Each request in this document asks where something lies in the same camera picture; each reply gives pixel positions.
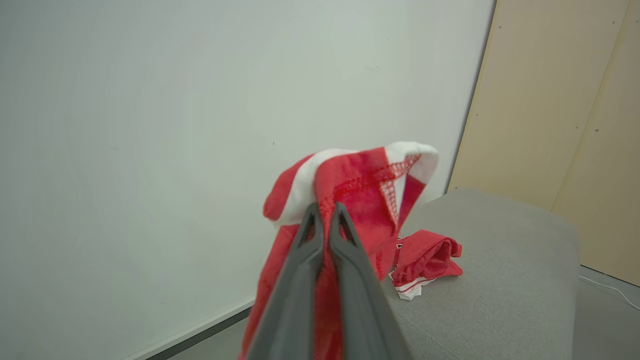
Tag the red and white garment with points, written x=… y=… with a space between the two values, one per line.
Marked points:
x=360 y=180

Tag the grey fabric seat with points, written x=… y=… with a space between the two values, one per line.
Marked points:
x=500 y=260

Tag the beige wooden panel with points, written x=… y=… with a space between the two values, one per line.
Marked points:
x=530 y=100
x=615 y=175

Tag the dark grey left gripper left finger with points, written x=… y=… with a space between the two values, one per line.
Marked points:
x=290 y=310

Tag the white and black baseboard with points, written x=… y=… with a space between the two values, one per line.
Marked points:
x=200 y=330

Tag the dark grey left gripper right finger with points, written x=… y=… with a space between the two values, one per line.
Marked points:
x=365 y=310

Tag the red garment striped trim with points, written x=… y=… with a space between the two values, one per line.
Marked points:
x=425 y=255

